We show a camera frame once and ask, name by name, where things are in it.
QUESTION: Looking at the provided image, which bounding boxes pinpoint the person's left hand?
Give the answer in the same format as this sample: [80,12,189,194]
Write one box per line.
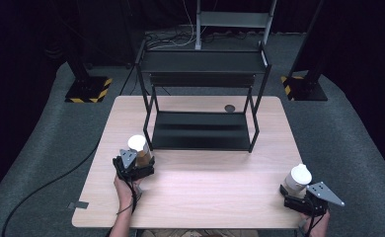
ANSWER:
[114,174,143,211]

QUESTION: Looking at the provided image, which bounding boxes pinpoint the white jar with domed lid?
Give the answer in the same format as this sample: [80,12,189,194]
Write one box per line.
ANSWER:
[283,163,313,198]

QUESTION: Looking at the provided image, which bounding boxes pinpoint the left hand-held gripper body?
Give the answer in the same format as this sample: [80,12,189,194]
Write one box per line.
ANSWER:
[112,148,156,183]

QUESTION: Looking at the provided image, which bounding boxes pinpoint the right hand-held gripper cable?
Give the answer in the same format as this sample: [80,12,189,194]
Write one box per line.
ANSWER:
[297,197,327,237]

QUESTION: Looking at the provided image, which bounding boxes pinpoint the black floor cable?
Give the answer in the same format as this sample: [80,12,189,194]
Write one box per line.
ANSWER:
[1,139,102,237]

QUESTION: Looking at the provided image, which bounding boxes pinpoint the glass spice jar white lid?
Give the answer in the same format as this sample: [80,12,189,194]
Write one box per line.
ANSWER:
[127,134,153,168]

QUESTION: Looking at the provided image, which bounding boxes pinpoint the left hand-held gripper cable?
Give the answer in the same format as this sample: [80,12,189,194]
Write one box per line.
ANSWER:
[115,174,139,216]

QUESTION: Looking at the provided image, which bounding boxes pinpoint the bundle of floor cables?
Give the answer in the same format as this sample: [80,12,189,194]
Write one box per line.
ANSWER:
[144,24,198,51]

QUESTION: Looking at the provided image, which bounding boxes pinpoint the grey metal frame stand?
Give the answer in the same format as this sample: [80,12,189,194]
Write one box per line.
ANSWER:
[194,0,278,51]

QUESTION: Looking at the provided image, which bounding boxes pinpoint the black stand with striped base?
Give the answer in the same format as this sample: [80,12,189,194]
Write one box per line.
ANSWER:
[280,0,329,103]
[63,48,114,104]

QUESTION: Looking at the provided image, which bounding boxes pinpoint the person's right hand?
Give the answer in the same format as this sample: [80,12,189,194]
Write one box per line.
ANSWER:
[300,210,331,232]

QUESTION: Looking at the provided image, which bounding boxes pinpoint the hand-held gripper cable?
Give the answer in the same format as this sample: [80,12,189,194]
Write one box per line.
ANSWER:
[115,174,139,216]
[297,197,327,237]

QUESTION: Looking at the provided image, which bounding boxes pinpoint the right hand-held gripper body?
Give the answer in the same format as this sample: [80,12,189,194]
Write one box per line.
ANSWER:
[283,181,346,217]

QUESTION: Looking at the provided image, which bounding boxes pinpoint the black metal two-tier rack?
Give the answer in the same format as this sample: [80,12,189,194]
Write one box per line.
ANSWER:
[134,39,273,154]

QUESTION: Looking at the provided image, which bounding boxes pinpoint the grey tape piece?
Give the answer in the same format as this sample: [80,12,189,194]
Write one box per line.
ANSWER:
[67,200,90,210]

